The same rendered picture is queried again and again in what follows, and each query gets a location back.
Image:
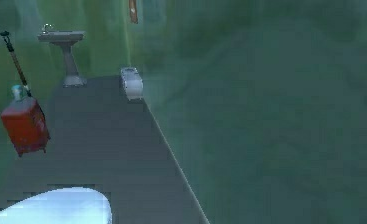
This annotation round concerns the grey pedestal sink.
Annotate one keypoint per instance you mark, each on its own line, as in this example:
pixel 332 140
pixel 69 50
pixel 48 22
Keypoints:
pixel 67 50

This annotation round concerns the brown wall frame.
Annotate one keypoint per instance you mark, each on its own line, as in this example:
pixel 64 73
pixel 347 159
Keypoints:
pixel 133 10

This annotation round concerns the chrome sink faucet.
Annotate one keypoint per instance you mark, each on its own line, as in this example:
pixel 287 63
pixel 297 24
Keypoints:
pixel 46 27

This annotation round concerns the pale teal bottle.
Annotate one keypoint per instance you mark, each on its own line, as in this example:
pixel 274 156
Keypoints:
pixel 17 92

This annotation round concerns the brown stick with black head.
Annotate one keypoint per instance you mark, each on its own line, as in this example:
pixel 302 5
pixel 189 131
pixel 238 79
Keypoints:
pixel 16 61

